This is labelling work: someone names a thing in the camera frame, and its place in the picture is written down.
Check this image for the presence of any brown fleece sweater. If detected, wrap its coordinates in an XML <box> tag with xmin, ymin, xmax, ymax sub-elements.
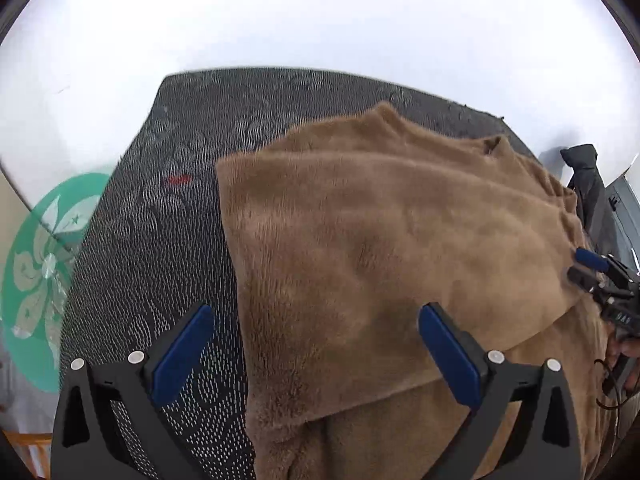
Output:
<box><xmin>216</xmin><ymin>103</ymin><xmax>610</xmax><ymax>479</ymax></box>

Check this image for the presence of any person's right hand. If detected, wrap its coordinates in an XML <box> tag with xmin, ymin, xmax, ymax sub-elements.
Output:
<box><xmin>605</xmin><ymin>324</ymin><xmax>640</xmax><ymax>365</ymax></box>

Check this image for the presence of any black jacket on chair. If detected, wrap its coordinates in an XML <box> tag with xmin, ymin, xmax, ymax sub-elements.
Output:
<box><xmin>560</xmin><ymin>144</ymin><xmax>620</xmax><ymax>257</ymax></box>

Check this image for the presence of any green flower floor sticker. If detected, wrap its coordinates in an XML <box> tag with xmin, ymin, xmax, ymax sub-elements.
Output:
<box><xmin>1</xmin><ymin>172</ymin><xmax>110</xmax><ymax>392</ymax></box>

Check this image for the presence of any black patterned table mat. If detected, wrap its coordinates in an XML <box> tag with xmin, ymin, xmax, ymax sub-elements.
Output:
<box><xmin>60</xmin><ymin>68</ymin><xmax>510</xmax><ymax>479</ymax></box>

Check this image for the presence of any black cable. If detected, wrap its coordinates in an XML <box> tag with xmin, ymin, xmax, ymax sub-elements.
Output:
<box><xmin>593</xmin><ymin>356</ymin><xmax>632</xmax><ymax>411</ymax></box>

